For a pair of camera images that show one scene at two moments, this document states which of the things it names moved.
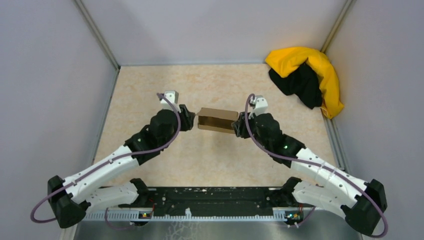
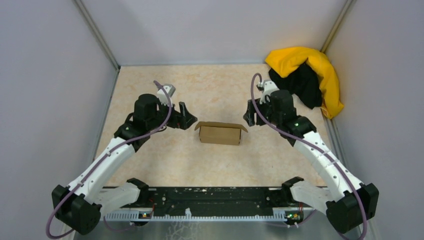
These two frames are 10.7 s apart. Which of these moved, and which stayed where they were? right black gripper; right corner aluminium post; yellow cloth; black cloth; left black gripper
Moved: right black gripper; left black gripper
Stayed: black cloth; right corner aluminium post; yellow cloth
